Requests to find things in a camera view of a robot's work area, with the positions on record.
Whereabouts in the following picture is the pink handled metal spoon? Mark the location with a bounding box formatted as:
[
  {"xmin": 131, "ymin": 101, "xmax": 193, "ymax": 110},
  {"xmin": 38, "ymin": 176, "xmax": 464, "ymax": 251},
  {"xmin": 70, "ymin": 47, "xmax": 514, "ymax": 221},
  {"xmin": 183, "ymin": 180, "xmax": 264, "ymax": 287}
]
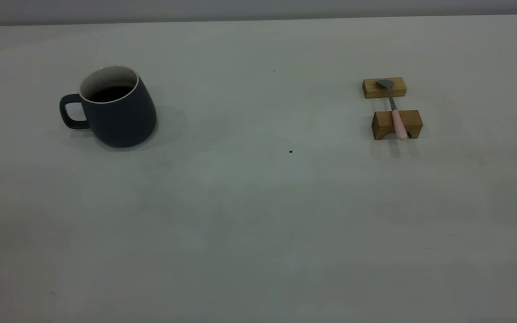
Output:
[{"xmin": 377, "ymin": 79, "xmax": 408, "ymax": 141}]

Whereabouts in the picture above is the arched wooden block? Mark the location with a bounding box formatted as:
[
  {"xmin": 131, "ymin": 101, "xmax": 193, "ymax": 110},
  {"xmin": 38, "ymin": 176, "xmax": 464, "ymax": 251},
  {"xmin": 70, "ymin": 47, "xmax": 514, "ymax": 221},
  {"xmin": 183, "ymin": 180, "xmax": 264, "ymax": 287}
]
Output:
[{"xmin": 372, "ymin": 110, "xmax": 423, "ymax": 140}]

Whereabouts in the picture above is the flat wooden block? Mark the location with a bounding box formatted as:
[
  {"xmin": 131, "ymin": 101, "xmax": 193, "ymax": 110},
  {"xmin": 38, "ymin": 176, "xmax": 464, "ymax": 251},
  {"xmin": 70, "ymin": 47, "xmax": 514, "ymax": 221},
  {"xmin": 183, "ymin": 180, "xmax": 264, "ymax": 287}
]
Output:
[{"xmin": 363, "ymin": 77, "xmax": 407, "ymax": 99}]

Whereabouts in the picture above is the dark grey ceramic mug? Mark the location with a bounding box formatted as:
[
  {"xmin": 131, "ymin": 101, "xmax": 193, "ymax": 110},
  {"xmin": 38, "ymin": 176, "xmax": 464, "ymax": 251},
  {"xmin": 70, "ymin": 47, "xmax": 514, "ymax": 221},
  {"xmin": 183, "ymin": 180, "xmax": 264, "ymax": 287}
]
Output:
[{"xmin": 59, "ymin": 65, "xmax": 157, "ymax": 148}]

